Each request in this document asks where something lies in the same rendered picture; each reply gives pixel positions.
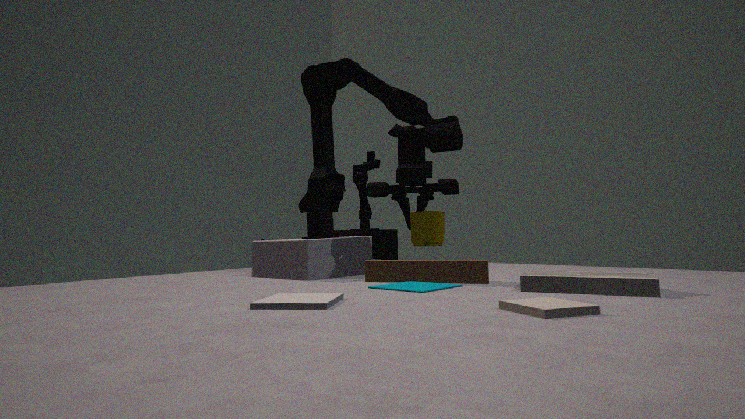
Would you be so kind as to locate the brown rectangular bar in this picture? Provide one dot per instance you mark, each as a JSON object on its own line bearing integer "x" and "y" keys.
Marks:
{"x": 438, "y": 271}

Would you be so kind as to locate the tan flat rectangular slab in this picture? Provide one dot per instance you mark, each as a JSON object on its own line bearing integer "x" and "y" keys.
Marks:
{"x": 549, "y": 307}

